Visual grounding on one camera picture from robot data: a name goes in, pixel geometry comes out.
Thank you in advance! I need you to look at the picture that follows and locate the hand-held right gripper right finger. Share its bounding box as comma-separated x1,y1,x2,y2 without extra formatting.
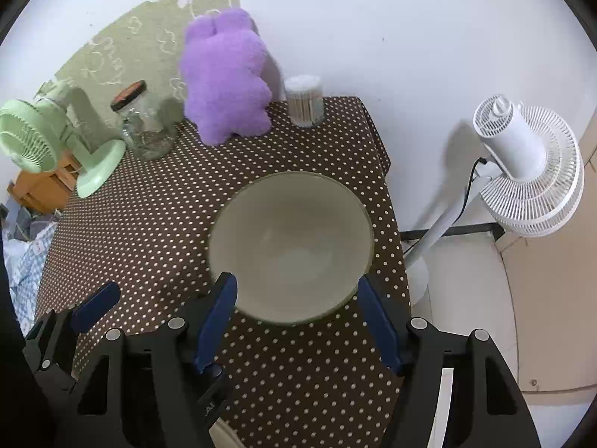
358,274,542,448

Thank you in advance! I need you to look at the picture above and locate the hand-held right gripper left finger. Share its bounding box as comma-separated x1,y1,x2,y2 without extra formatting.
70,273,238,448

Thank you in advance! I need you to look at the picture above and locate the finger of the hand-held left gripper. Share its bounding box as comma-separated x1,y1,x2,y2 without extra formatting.
196,363,231,430
22,281,122,393

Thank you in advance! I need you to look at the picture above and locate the yellow floral plate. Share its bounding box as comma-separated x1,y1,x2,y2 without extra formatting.
210,417,248,448

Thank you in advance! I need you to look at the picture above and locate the floral ceramic bowl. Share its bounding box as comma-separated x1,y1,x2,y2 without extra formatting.
207,171,375,327

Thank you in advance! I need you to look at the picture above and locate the blue checked blanket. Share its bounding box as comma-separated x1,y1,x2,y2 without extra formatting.
2,221,59,332

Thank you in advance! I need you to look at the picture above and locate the brown polka dot tablecloth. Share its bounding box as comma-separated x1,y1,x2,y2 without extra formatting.
35,96,411,448

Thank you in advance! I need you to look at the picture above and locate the wooden chair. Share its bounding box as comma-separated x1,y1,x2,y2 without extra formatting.
7,149,82,215

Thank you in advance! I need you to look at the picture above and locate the black baseboard strip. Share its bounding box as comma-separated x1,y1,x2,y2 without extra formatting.
398,224,504,243

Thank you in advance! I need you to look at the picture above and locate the green desk fan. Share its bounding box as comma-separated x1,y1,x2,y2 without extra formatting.
0,79,126,199

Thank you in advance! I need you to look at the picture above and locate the glass jar with lid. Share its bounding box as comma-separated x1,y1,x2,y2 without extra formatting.
111,81,178,162

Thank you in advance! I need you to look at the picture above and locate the white standing fan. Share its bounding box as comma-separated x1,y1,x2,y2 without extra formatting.
401,94,585,309

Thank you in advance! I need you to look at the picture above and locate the toothpick holder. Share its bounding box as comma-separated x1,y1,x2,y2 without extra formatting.
284,75,325,128

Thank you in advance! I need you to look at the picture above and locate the purple plush toy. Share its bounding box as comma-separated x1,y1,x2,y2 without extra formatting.
179,8,272,145

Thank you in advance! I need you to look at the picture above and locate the black fan cable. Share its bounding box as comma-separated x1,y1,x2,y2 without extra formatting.
454,158,488,220

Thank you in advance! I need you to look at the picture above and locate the green patterned wall cloth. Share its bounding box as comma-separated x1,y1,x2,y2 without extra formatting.
55,0,243,117

